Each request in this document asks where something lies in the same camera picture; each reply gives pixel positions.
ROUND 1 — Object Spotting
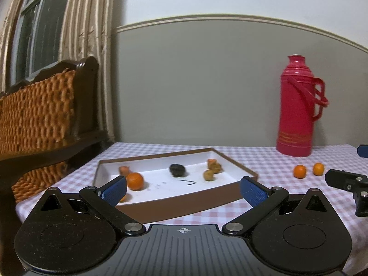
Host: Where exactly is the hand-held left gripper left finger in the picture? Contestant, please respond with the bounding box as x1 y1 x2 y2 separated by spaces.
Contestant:
37 175 146 236

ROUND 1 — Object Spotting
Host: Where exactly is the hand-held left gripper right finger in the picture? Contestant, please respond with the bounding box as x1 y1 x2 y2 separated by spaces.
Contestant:
221 175 331 236

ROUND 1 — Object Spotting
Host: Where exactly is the wrinkled orange lumpy fruit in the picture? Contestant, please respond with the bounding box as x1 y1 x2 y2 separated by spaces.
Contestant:
207 159 223 174

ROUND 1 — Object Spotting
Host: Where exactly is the brown cardboard box white inside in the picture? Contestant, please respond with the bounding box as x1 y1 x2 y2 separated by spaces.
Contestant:
92 147 258 225

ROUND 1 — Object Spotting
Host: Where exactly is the blackened shrivelled fruit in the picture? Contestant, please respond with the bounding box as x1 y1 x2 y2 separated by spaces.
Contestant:
169 164 186 177

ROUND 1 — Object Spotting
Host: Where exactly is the pink white checkered tablecloth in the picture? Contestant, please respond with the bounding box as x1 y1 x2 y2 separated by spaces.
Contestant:
16 142 368 276

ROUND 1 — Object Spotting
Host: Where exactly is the red thermos flask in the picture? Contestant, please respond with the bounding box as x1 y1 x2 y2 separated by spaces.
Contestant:
276 55 329 158

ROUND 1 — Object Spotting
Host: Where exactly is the dark wooden wicker chair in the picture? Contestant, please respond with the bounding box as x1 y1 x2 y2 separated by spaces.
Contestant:
0 56 108 204

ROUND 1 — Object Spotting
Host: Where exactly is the beige striped curtain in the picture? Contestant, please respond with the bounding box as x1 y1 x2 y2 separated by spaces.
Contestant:
0 0 117 141

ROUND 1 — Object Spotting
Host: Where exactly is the window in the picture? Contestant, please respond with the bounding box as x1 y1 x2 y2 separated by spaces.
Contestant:
11 0 74 85

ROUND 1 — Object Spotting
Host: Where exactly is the beige wall moulding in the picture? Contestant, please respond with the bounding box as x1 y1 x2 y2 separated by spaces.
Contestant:
116 14 368 50

